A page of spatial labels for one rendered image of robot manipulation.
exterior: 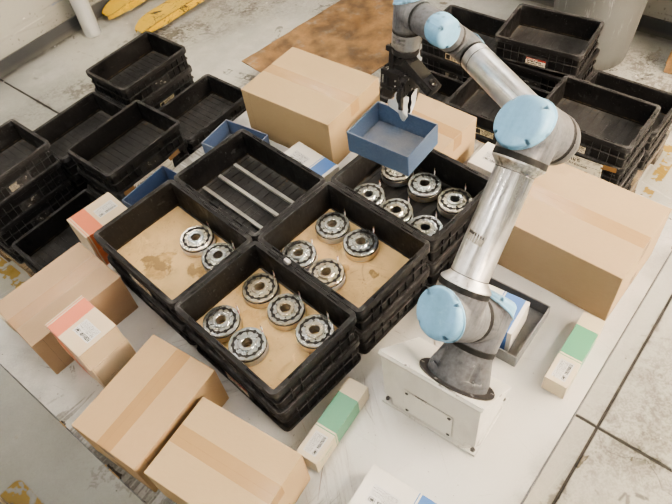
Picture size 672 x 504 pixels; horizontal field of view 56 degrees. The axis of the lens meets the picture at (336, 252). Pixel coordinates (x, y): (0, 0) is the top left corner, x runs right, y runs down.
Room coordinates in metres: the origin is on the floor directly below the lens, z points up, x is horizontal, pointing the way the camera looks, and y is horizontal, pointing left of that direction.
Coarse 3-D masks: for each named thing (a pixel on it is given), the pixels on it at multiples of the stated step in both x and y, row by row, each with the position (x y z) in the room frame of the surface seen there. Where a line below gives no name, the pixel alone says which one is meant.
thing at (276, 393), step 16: (240, 256) 1.14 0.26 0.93; (272, 256) 1.12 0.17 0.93; (320, 288) 0.99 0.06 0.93; (176, 304) 1.01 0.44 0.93; (336, 304) 0.93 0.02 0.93; (192, 320) 0.95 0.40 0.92; (352, 320) 0.87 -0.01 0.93; (208, 336) 0.89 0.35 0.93; (336, 336) 0.83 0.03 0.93; (224, 352) 0.84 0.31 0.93; (320, 352) 0.80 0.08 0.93; (240, 368) 0.79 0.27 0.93; (304, 368) 0.76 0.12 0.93; (256, 384) 0.74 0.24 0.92; (288, 384) 0.73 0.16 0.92
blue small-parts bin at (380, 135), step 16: (368, 112) 1.41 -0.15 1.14; (384, 112) 1.43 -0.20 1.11; (352, 128) 1.36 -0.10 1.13; (368, 128) 1.41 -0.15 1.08; (384, 128) 1.41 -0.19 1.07; (400, 128) 1.39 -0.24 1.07; (416, 128) 1.36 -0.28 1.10; (432, 128) 1.32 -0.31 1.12; (352, 144) 1.33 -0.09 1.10; (368, 144) 1.29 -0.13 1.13; (384, 144) 1.34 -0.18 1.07; (400, 144) 1.33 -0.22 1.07; (416, 144) 1.32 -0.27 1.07; (432, 144) 1.29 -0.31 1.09; (384, 160) 1.26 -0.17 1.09; (400, 160) 1.22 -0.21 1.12; (416, 160) 1.23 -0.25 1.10
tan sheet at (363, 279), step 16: (352, 224) 1.28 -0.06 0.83; (320, 256) 1.17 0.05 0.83; (336, 256) 1.16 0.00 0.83; (384, 256) 1.14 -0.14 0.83; (400, 256) 1.13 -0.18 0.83; (352, 272) 1.10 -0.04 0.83; (368, 272) 1.09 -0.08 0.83; (384, 272) 1.08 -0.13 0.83; (352, 288) 1.04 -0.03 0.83; (368, 288) 1.03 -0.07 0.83
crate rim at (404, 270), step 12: (312, 192) 1.34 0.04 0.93; (348, 192) 1.32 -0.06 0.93; (300, 204) 1.30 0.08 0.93; (360, 204) 1.26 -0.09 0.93; (288, 216) 1.26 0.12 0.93; (384, 216) 1.20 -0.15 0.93; (264, 240) 1.18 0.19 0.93; (420, 240) 1.09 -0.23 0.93; (276, 252) 1.13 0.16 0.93; (420, 252) 1.05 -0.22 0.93; (408, 264) 1.02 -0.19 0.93; (312, 276) 1.03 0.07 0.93; (396, 276) 0.99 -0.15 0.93; (324, 288) 0.98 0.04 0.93; (384, 288) 0.95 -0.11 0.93; (372, 300) 0.92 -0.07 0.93; (360, 312) 0.89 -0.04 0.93
